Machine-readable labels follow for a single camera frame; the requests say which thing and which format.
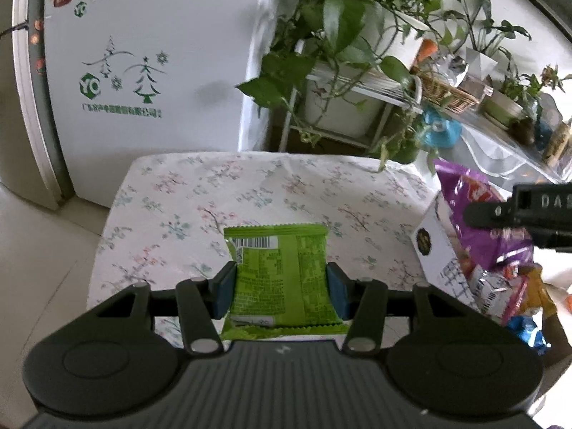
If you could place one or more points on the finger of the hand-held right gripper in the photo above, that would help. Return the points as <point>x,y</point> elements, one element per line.
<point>487,214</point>

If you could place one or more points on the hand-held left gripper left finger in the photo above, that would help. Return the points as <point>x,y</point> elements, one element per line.
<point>225,286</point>

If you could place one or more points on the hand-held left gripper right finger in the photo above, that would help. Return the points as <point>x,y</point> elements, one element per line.
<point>337,290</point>

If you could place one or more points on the purple snack packet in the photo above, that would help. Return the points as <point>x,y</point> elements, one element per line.
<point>460,183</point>

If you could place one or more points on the green snack packet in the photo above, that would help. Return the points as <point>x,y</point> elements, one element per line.
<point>277,268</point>

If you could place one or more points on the white cardboard box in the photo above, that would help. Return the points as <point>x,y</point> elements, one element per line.
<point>435,250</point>

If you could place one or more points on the dark blue snack packet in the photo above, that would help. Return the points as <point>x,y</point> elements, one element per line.
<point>527,330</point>

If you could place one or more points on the beige bottle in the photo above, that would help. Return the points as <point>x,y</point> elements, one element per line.
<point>556,145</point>

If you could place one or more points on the dark brown jar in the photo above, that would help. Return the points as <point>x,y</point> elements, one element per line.
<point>523,133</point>

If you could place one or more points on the blue plastic bag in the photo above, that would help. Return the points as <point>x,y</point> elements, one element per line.
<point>440,129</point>

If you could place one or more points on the small plant in green pot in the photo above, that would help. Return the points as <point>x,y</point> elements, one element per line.
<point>502,109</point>

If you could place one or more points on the floral tablecloth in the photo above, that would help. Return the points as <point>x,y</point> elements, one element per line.
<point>223,178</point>

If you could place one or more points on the wicker basket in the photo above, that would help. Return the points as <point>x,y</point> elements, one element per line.
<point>447,94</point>

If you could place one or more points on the small leafy plant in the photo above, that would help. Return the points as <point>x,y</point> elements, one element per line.
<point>554,80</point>

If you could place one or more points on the orange carrot-shaped object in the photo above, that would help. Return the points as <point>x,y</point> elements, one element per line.
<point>425,53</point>

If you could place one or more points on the rectangular white planter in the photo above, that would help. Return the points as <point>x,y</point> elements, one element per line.
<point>344,111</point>

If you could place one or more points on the white metal plant stand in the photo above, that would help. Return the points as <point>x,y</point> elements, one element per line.
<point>288,116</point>

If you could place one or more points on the round white plant pot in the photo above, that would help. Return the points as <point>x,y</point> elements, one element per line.
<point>402,40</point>

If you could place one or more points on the white refrigerator with tree print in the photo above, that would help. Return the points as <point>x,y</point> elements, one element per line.
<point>178,76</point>

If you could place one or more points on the green pothos plant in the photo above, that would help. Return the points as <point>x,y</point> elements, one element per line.
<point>339,18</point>

